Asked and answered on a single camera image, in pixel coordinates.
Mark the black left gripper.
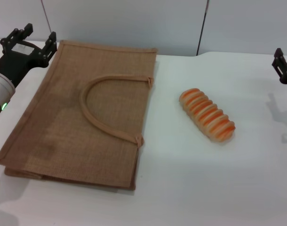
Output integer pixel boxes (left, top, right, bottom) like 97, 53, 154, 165
0, 23, 58, 88

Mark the brown jute handbag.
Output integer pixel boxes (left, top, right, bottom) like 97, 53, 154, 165
0, 40, 158, 191

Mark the orange striped bread loaf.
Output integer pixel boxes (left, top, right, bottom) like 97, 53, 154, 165
178, 88, 236, 143

